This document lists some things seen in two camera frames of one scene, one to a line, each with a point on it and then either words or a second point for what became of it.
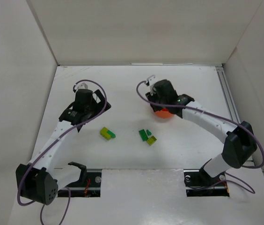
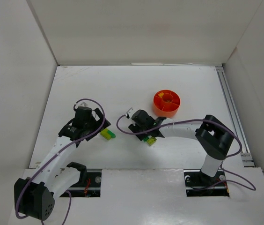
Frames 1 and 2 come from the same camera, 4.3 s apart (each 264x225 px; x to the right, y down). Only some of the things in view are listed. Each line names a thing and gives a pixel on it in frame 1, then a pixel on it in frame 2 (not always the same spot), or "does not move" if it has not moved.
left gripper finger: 98,96 → 99,113
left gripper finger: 107,106 → 106,125
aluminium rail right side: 230,94 does not move
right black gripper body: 151,97 → 144,132
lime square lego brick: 151,140 does not move
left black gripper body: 101,103 → 101,120
